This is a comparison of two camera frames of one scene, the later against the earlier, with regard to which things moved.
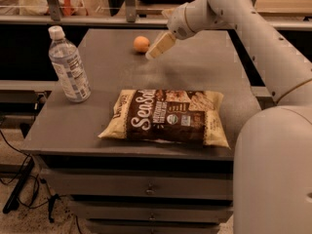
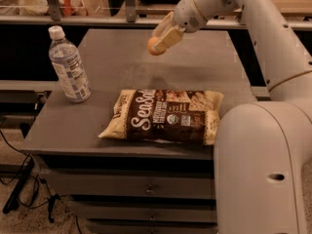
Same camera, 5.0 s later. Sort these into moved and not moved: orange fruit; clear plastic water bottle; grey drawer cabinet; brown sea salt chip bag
Moved: orange fruit
Not moved: grey drawer cabinet; brown sea salt chip bag; clear plastic water bottle
